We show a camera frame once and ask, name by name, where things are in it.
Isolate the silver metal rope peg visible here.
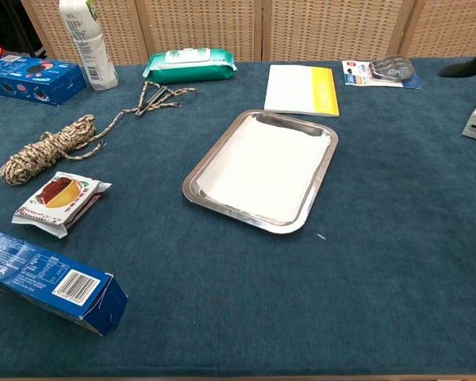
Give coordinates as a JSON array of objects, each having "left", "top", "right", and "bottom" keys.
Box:
[{"left": 136, "top": 87, "right": 171, "bottom": 117}]

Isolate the teal table cloth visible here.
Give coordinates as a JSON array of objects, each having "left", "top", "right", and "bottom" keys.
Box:
[{"left": 0, "top": 56, "right": 476, "bottom": 378}]

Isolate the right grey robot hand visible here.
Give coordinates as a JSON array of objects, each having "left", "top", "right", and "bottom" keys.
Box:
[{"left": 438, "top": 50, "right": 476, "bottom": 79}]

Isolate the silver metal tray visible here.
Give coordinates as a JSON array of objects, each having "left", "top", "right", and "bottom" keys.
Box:
[{"left": 182, "top": 110, "right": 340, "bottom": 236}]

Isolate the green wet wipes pack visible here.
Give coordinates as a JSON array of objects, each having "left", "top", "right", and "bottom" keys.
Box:
[{"left": 142, "top": 48, "right": 238, "bottom": 85}]

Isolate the blue cookie box with pictures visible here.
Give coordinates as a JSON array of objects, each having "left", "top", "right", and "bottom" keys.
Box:
[{"left": 0, "top": 54, "right": 87, "bottom": 107}]

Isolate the white drink bottle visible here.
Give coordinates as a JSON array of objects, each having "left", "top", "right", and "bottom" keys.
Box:
[{"left": 58, "top": 0, "right": 119, "bottom": 92}]

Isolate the blue long box with barcode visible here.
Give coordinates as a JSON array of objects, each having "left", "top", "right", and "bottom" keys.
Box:
[{"left": 0, "top": 225, "right": 129, "bottom": 337}]

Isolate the hooks blister pack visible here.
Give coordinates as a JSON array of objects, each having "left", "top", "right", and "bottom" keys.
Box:
[{"left": 341, "top": 55, "right": 424, "bottom": 90}]

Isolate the white snack cake packet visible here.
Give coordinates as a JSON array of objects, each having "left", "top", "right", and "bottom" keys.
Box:
[{"left": 11, "top": 171, "right": 113, "bottom": 239}]

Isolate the white and yellow notebook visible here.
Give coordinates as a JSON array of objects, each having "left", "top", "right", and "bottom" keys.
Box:
[{"left": 263, "top": 63, "right": 341, "bottom": 118}]

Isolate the camouflage rope bundle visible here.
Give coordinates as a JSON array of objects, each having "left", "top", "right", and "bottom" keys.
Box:
[{"left": 0, "top": 80, "right": 199, "bottom": 186}]

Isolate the white paper sheet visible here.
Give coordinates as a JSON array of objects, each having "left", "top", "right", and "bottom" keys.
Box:
[{"left": 196, "top": 117, "right": 329, "bottom": 225}]

